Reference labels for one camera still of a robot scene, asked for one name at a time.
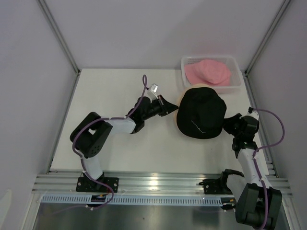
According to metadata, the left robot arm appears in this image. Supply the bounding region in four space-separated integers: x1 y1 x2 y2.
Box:
70 95 178 192

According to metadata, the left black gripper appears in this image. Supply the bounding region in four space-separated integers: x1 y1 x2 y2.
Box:
142 95 178 121

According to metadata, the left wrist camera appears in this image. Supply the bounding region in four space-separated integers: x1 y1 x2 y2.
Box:
147 83 158 101

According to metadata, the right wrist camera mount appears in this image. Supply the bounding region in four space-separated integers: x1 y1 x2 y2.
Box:
247 107 259 121

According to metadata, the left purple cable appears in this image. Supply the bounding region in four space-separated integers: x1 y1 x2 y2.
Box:
72 74 159 211

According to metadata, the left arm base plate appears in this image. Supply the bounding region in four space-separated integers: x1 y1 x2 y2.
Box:
76 176 119 193

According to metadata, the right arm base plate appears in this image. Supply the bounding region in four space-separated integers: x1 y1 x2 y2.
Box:
198 177 233 195

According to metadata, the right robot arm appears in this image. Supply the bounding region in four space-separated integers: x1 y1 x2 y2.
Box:
218 108 282 230

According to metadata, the corner aluminium post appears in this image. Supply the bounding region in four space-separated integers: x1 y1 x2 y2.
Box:
243 0 292 76
35 0 81 75

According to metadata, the white slotted cable duct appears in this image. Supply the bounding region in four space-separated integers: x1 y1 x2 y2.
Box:
41 194 223 207

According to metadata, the right corner aluminium post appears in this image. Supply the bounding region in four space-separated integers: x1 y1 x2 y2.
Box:
243 0 292 76

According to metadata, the aluminium mounting rail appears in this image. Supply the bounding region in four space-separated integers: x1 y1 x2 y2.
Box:
32 169 293 197

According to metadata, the beige bucket hat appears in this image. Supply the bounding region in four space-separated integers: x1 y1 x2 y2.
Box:
173 83 210 130

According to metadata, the white plastic basket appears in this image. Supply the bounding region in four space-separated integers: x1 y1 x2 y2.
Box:
181 55 243 93

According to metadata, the black bucket hat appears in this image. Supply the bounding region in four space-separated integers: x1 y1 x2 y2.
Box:
176 87 227 139

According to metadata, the left corner aluminium post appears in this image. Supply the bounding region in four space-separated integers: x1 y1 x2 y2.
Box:
35 0 81 75

